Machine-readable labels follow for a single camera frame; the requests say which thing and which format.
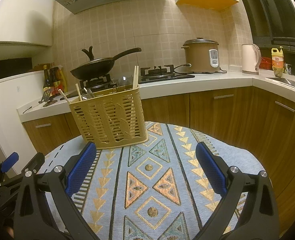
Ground brown lower kitchen cabinets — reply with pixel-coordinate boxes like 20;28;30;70
22;86;295;233

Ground metal utensils in basket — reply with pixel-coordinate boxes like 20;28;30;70
80;88;96;100

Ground patterned blue tablecloth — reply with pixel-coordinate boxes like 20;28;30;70
36;121;266;240

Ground black slotted spatula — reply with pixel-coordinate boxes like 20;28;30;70
39;89;57;107

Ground yellow plastic utensil basket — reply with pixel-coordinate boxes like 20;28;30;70
69;85;148;150

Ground wooden chopstick left leaning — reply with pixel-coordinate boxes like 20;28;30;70
58;89;70;104

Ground red label sauce bottle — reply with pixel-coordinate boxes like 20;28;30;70
50;67;63;96

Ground dark soy sauce bottle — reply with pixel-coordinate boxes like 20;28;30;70
43;64;52;93

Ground wooden chopstick middle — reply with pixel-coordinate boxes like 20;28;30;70
75;83;83;101

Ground black gas stove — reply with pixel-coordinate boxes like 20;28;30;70
80;64;195;99

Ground steel sink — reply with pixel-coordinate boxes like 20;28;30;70
267;77;295;88

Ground red container by kettle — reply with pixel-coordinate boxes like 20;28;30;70
259;57;272;70

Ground black wok pan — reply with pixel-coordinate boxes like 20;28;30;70
70;46;142;80

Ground pink electric kettle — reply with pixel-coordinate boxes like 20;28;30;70
242;44;261;75

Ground yellow oil bottle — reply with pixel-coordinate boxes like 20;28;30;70
271;46;284;77

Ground brown rice cooker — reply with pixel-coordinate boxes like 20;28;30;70
181;37;220;74

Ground wooden chopstick pair upright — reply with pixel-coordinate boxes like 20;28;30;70
132;66;139;89

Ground black clamp with blue handle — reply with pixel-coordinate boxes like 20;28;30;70
0;151;45;240

